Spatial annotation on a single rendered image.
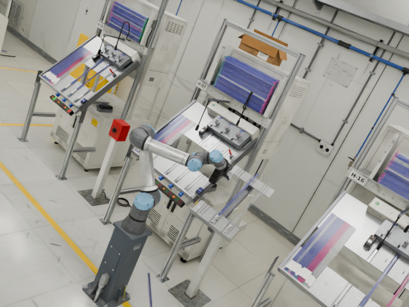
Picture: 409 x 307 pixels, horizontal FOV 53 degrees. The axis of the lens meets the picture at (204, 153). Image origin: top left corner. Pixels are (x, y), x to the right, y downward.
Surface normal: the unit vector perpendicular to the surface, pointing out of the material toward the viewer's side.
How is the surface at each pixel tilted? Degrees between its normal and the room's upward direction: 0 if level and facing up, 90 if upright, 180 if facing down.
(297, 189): 90
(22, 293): 0
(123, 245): 90
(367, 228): 44
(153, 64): 90
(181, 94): 90
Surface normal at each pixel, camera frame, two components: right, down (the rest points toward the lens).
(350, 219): -0.14, -0.59
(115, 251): -0.55, 0.07
